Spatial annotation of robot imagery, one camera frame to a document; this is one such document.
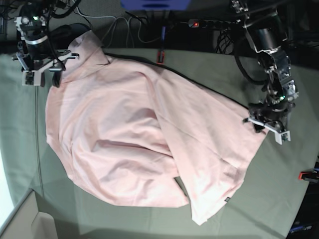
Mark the black power strip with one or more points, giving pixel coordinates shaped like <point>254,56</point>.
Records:
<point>211,24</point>

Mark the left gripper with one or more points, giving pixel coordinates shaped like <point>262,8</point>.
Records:
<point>274,118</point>

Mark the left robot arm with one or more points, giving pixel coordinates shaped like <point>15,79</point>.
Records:
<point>265,34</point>

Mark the green table cloth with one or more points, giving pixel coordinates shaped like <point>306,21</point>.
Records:
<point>263,208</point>

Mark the red black clamp middle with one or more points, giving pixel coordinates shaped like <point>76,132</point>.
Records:
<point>160,54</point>

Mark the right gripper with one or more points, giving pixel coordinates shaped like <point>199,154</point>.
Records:
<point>33,70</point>

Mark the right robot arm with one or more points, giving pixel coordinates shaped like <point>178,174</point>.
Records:
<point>41,49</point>

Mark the red black clamp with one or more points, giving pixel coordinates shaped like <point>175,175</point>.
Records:
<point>160,54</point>
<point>311,176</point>

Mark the black round stool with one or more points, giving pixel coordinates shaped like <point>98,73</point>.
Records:
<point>66,33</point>

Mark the pink t-shirt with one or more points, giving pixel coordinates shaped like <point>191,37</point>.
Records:
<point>137,135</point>

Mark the blue box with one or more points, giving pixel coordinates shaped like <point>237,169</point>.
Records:
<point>155,4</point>

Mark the beige plastic bin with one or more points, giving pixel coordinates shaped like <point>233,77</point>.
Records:
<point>27,222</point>

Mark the red black clamp right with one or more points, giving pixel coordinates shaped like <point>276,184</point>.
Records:
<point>311,176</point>

